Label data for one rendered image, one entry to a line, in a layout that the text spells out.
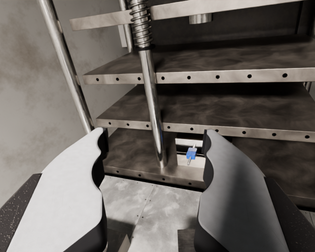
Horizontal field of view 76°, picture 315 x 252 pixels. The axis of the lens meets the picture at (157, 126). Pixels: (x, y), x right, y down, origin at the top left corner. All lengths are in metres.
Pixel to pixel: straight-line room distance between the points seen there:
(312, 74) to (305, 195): 0.49
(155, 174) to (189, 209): 0.28
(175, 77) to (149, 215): 0.59
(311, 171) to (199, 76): 0.69
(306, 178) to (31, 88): 2.10
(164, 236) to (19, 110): 1.67
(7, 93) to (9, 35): 0.46
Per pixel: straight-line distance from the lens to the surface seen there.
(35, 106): 2.19
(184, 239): 0.71
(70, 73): 1.08
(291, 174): 1.15
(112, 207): 0.98
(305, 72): 0.88
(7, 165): 2.17
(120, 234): 0.80
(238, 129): 0.95
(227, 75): 0.85
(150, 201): 0.95
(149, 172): 1.11
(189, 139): 1.00
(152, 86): 0.89
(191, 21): 1.11
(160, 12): 0.89
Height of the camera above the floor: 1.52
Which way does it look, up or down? 29 degrees down
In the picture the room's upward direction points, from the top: 9 degrees counter-clockwise
